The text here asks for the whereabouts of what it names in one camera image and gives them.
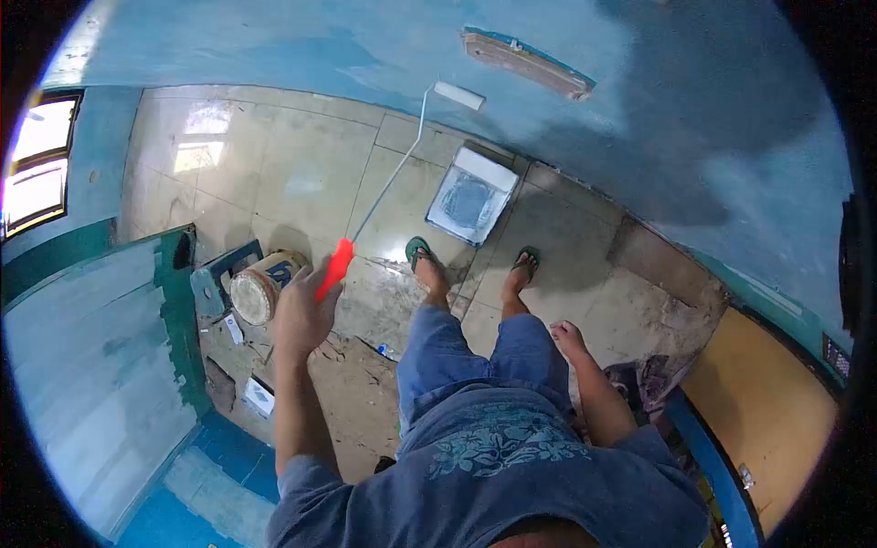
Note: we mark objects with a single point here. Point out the person's right hand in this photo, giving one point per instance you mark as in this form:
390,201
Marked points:
568,337

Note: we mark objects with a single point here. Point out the person's left hand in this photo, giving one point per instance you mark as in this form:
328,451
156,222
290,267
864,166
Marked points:
301,315

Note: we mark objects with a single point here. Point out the person's left fingers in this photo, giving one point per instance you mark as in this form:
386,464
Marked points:
332,301

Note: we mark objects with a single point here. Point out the person's right fingers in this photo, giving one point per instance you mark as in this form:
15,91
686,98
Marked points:
560,330

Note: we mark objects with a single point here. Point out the person's left thumb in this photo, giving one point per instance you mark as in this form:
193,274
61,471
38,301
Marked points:
320,269

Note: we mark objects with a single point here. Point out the round paint bucket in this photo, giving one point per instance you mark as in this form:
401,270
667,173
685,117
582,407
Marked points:
264,286

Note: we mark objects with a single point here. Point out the small plastic bottle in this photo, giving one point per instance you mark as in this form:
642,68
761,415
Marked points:
386,351

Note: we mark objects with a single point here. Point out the person's legs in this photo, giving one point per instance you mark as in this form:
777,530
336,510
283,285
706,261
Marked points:
473,329

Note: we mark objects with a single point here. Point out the crumpled dark cloth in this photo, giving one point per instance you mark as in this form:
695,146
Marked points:
644,383

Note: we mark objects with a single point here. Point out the small white paper packet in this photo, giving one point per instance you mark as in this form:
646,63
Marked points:
234,329

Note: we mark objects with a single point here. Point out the small white box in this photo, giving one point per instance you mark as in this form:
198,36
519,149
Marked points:
259,397

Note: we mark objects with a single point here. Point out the person's body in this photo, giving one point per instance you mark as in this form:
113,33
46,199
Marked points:
493,472

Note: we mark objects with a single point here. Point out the white paint tray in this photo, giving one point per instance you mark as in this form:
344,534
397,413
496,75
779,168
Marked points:
471,196

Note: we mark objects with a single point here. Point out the green wooden door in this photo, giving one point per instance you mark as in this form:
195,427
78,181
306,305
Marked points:
103,370

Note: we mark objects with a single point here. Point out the window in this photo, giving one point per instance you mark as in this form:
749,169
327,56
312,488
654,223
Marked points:
38,161

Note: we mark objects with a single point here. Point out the yellow board with blue frame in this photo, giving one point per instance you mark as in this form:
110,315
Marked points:
760,418

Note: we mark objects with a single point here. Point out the wooden wall panel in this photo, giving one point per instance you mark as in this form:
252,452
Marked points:
527,61

